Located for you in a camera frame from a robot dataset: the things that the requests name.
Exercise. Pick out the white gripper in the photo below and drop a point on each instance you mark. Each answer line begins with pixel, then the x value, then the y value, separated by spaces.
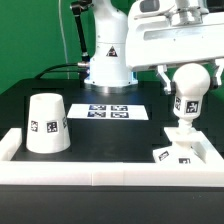
pixel 154 42

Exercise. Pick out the white lamp bulb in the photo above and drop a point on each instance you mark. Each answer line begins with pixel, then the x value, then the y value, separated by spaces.
pixel 192 82

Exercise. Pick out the white lamp base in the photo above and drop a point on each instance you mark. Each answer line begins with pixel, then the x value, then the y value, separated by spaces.
pixel 181 150

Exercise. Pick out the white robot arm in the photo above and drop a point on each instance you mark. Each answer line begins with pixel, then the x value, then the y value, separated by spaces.
pixel 108 66

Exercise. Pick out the white lamp shade cone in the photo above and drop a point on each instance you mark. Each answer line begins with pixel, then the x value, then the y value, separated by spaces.
pixel 47 130

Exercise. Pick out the white marker sheet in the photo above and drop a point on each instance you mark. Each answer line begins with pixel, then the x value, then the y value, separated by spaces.
pixel 107 112

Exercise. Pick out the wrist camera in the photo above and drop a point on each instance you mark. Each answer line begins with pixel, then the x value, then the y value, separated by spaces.
pixel 150 8

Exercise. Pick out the black articulated camera stand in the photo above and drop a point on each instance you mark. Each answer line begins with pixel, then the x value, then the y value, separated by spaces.
pixel 78 7

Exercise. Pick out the white U-shaped frame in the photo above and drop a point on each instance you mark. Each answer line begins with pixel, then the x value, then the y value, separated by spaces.
pixel 210 174

